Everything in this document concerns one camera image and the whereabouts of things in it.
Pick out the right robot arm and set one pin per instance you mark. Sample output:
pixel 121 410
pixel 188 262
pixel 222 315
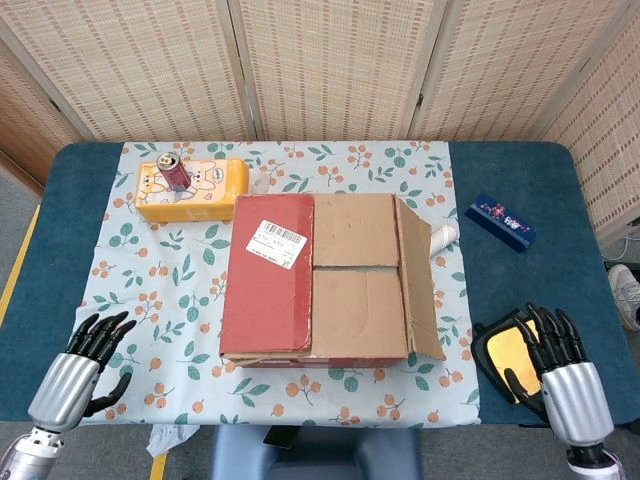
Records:
pixel 592 457

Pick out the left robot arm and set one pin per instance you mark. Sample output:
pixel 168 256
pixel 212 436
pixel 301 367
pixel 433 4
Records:
pixel 30 452

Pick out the white sneaker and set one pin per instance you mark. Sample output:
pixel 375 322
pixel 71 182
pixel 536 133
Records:
pixel 625 295

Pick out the red soda can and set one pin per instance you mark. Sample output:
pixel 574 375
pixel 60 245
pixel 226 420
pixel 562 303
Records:
pixel 176 175

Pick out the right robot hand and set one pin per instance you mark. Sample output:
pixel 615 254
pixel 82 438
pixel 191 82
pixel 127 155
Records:
pixel 575 400

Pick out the red cardboard shipping box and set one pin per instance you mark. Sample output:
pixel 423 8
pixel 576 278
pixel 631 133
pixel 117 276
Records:
pixel 350 310

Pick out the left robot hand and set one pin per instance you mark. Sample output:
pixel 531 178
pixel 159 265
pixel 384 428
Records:
pixel 65 385

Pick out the woven folding screen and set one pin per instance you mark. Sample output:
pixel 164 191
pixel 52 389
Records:
pixel 330 65

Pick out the yellow and black cloth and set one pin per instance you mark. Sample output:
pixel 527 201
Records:
pixel 481 350

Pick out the yellow cartoon tissue pack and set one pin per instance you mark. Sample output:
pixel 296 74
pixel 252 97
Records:
pixel 220 195

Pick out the blue padded robot base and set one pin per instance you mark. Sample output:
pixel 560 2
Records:
pixel 320 455

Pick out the clear plastic wrapper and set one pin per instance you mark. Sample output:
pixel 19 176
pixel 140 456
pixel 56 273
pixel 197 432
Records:
pixel 260 181

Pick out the dark blue long box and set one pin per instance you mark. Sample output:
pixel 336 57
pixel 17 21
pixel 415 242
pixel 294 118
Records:
pixel 500 222

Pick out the floral fruit print tablecloth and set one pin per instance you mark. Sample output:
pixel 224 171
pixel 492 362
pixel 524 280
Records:
pixel 165 280

